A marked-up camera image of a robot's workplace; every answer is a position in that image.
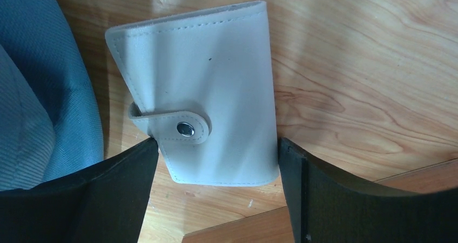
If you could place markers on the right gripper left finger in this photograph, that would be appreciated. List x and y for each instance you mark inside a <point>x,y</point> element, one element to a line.
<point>105,202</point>

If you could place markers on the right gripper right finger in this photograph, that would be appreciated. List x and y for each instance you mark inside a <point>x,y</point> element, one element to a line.
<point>329,204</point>

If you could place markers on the blue grey backpack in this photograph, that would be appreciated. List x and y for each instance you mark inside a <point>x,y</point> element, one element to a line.
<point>50,124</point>

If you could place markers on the beige wallet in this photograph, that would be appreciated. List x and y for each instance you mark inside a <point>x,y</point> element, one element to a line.
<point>202,87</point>

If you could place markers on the wooden compartment tray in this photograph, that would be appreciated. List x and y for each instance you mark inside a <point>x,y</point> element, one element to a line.
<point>275,225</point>

